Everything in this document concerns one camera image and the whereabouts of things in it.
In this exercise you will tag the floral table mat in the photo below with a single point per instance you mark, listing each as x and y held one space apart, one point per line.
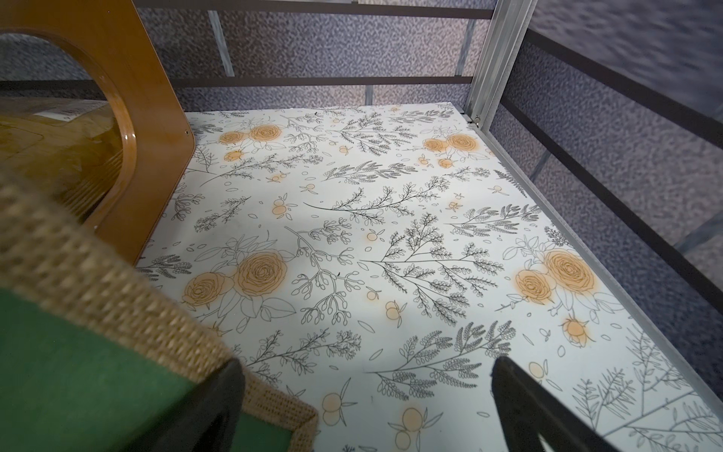
374 262

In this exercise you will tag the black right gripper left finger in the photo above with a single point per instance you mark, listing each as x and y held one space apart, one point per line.
205 420

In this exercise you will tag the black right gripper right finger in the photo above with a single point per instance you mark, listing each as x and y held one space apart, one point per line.
531 417

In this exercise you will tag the green jute Christmas bag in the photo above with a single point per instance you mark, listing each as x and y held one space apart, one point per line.
93 356

